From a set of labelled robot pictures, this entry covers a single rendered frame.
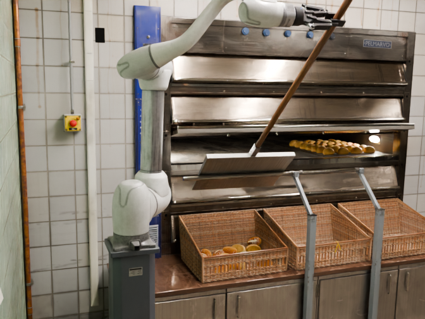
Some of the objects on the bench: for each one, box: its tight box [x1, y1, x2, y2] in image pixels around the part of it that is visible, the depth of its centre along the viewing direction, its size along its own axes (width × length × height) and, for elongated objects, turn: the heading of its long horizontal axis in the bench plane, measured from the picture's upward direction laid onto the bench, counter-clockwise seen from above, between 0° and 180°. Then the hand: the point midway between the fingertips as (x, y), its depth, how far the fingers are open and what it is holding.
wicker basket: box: [178, 209, 288, 283], centre depth 299 cm, size 49×56×28 cm
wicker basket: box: [338, 198, 425, 260], centre depth 339 cm, size 49×56×28 cm
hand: (335, 19), depth 192 cm, fingers closed on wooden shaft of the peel, 3 cm apart
